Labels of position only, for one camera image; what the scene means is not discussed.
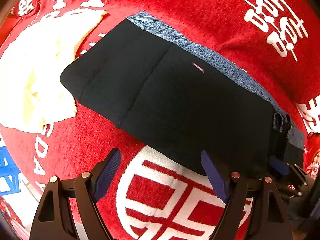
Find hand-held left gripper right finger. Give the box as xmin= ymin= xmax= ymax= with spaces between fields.
xmin=201 ymin=150 xmax=293 ymax=240

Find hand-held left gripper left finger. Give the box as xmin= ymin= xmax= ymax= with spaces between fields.
xmin=29 ymin=148 xmax=122 ymax=240

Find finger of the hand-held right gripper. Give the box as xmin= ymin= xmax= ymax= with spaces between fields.
xmin=269 ymin=155 xmax=309 ymax=195

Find black pants with blue trim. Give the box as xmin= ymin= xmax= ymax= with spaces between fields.
xmin=59 ymin=10 xmax=305 ymax=178

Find red embroidered pillow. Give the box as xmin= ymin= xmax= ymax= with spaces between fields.
xmin=304 ymin=132 xmax=320 ymax=180

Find blue plastic crate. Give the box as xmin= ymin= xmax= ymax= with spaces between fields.
xmin=0 ymin=145 xmax=22 ymax=195

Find cream white cloth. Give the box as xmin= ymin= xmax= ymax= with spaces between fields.
xmin=0 ymin=9 xmax=108 ymax=133

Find red printed blanket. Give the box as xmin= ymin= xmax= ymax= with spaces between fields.
xmin=0 ymin=0 xmax=320 ymax=240

